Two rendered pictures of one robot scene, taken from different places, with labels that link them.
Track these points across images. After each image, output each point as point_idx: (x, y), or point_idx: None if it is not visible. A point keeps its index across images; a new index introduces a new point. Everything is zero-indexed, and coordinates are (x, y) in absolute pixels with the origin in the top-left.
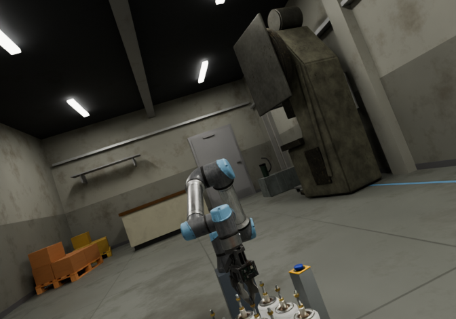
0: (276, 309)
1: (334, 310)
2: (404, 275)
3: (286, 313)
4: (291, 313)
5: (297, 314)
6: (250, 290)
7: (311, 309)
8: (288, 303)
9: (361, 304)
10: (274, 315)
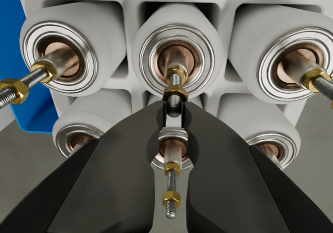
0: (280, 45)
1: None
2: None
3: (262, 97)
4: (274, 103)
5: (261, 142)
6: (190, 157)
7: (293, 157)
8: (332, 57)
9: None
10: (248, 54)
